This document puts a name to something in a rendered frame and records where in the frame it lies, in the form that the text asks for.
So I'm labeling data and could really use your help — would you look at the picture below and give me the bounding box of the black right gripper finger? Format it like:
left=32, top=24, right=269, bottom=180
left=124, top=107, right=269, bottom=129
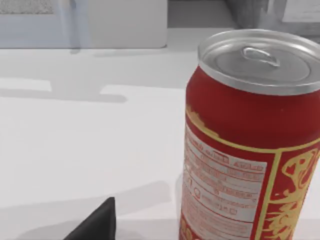
left=63, top=196, right=116, bottom=240

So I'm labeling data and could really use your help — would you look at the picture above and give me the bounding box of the red and gold can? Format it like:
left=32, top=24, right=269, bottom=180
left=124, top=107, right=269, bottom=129
left=177, top=28, right=320, bottom=240

